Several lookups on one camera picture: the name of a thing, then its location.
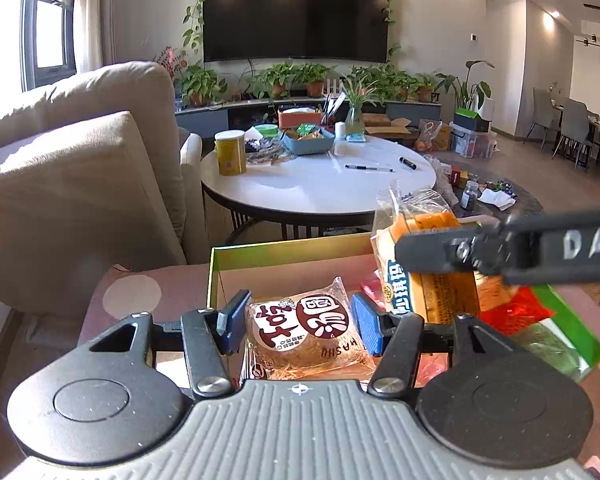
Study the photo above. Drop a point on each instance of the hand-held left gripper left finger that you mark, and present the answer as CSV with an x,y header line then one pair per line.
x,y
232,320

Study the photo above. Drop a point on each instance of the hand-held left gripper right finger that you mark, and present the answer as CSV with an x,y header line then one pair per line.
x,y
370,322

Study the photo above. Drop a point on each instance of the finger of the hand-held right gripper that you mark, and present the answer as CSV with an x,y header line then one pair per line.
x,y
425,255

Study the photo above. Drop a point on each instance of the orange toast bread bag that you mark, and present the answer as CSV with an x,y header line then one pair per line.
x,y
432,222

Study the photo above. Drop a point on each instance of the clear round bread packet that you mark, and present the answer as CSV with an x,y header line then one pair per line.
x,y
300,330

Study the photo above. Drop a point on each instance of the green cardboard box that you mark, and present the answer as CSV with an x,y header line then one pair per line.
x,y
290,252

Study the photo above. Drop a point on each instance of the green snack packet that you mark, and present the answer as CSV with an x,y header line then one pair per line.
x,y
555,350

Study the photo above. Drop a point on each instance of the pink polka dot cloth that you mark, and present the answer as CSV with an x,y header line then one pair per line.
x,y
180,290

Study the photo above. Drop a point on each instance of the dark round coffee table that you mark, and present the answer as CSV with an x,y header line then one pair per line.
x,y
527,207

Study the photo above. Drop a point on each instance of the dark glass jar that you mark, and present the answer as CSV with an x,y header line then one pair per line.
x,y
469,197

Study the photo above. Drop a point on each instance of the white cloth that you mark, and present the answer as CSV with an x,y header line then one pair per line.
x,y
497,199

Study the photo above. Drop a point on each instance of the black marker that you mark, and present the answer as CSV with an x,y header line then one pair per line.
x,y
408,162

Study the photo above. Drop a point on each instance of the black pen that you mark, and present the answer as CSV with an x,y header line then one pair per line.
x,y
370,168

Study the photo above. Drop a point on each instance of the clear plastic storage bin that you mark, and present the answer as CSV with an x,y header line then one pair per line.
x,y
472,145

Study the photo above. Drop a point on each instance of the grey dining chair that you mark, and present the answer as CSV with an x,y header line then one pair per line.
x,y
542,115
575,125

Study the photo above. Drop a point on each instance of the white round table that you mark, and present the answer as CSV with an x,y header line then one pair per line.
x,y
320,190

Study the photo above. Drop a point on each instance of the open cardboard box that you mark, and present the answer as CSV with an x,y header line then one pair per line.
x,y
385,122

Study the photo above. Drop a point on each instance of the green and black box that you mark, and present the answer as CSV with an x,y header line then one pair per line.
x,y
472,120

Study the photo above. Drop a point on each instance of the small white cup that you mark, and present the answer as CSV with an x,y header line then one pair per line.
x,y
341,132

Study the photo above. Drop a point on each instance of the glass vase with plant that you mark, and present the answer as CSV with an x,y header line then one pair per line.
x,y
355,120

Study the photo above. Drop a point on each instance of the blue tray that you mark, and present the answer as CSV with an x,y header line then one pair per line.
x,y
307,146

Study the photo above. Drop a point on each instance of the yellow canister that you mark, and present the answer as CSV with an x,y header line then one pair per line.
x,y
230,155

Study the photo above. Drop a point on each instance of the pile of snack wrappers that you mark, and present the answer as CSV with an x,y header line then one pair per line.
x,y
270,152

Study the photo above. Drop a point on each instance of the tall leafy potted plant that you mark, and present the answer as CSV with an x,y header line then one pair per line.
x,y
467,87

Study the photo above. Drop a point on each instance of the orange box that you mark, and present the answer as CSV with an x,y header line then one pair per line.
x,y
300,119

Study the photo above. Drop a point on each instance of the green lidded container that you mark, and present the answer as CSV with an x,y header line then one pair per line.
x,y
266,131

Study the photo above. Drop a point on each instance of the beige armchair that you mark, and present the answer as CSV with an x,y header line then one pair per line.
x,y
80,185

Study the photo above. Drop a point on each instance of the green potted plant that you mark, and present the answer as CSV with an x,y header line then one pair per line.
x,y
315,80
200,85
277,82

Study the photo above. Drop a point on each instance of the red flower plant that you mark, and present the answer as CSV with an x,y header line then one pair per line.
x,y
169,60

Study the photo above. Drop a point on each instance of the green ivy vine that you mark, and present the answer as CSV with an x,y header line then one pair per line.
x,y
195,15

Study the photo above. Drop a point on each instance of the black framed window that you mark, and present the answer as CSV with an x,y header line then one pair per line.
x,y
50,20

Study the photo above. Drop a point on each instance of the wall television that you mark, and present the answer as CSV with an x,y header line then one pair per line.
x,y
295,10

